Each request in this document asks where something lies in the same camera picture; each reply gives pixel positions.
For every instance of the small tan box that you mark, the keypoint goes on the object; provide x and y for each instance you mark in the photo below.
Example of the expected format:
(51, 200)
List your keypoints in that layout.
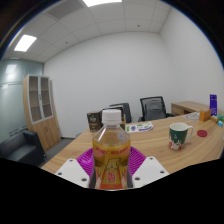
(214, 118)

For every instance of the black mesh office chair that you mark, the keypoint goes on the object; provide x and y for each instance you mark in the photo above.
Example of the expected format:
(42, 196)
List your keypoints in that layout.
(154, 108)

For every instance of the wooden side desk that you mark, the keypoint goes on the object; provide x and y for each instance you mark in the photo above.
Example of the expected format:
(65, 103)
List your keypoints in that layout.
(186, 107)

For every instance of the brown cardboard box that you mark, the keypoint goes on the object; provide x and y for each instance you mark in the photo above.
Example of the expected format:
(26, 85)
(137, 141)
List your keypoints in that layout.
(123, 122)

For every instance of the black fabric office chair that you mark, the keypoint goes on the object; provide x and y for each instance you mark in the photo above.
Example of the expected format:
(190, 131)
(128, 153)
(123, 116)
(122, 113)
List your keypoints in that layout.
(126, 111)

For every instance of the white printed leaflet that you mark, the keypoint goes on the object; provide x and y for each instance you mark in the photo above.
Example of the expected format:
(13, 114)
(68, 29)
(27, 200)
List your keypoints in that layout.
(140, 127)

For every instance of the square ceiling light panel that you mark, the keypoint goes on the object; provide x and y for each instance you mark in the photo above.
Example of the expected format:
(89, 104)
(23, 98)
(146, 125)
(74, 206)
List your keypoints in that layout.
(25, 43)
(101, 2)

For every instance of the flat round red coaster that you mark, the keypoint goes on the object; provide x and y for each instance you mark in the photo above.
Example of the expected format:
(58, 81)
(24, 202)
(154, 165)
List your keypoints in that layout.
(202, 133)

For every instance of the small blue packet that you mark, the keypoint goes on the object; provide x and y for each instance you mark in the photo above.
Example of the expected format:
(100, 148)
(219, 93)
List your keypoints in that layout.
(220, 123)

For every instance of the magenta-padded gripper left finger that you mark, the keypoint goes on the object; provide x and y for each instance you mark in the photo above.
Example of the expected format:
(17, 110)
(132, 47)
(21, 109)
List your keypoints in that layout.
(74, 171)

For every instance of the yellow tea bottle white cap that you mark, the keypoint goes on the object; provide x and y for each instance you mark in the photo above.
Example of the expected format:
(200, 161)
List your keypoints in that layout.
(111, 153)

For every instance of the wooden cabinet with glass doors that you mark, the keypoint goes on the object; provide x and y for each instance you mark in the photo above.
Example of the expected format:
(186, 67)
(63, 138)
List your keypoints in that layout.
(40, 113)

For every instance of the black leather sofa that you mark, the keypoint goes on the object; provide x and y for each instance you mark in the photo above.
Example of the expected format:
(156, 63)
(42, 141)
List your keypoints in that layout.
(21, 148)

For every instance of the green and white mug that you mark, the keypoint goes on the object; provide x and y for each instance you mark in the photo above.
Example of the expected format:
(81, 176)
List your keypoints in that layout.
(177, 136)

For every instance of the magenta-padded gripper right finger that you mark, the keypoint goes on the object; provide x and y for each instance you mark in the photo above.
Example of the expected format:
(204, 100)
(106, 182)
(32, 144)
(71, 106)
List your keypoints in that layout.
(150, 170)

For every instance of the white printed paper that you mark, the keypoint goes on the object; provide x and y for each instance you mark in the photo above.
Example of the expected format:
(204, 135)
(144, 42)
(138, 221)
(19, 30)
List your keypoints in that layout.
(192, 116)

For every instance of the small dark brown box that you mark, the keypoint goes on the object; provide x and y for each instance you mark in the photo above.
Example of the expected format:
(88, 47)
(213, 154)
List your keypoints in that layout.
(94, 121)

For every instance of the grey ceiling air vent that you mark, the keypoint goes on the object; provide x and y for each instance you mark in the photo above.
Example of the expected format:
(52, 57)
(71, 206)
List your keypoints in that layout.
(65, 9)

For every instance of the tall purple box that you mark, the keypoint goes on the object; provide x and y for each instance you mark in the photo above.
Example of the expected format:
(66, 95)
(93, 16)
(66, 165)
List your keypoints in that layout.
(213, 105)

